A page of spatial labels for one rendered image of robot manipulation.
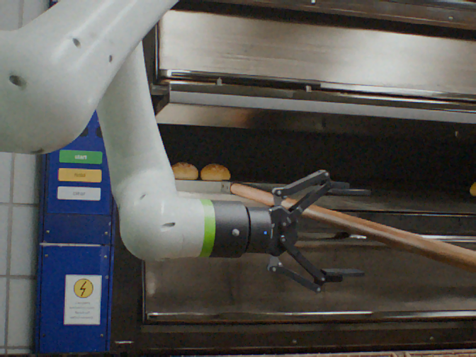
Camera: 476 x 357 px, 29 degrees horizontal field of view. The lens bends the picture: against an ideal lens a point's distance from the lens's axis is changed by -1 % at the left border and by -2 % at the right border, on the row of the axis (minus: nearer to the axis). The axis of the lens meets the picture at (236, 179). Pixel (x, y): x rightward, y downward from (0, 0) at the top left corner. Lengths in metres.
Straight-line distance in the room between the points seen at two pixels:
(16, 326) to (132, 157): 0.65
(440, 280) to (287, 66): 0.65
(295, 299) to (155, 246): 0.77
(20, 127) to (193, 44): 1.12
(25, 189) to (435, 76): 0.99
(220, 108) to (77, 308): 0.52
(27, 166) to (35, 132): 1.03
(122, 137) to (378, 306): 0.95
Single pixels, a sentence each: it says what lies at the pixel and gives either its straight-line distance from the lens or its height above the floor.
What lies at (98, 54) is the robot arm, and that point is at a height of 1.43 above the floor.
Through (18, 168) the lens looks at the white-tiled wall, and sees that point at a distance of 1.97.
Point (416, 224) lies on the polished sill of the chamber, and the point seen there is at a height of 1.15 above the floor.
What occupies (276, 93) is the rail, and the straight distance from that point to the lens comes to 1.93.
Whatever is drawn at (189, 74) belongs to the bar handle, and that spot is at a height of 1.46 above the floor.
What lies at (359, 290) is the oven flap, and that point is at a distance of 2.19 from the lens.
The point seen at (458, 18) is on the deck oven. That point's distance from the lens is 2.29.
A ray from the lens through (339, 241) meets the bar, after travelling 1.74.
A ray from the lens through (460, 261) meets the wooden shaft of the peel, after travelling 1.36.
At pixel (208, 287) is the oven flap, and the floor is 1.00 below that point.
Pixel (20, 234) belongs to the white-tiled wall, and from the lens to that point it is 1.98.
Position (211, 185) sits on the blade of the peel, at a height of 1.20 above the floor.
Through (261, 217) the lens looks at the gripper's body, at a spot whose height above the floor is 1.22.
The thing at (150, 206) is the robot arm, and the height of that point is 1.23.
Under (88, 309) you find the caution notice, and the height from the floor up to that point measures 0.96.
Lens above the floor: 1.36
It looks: 3 degrees down
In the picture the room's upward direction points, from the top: 3 degrees clockwise
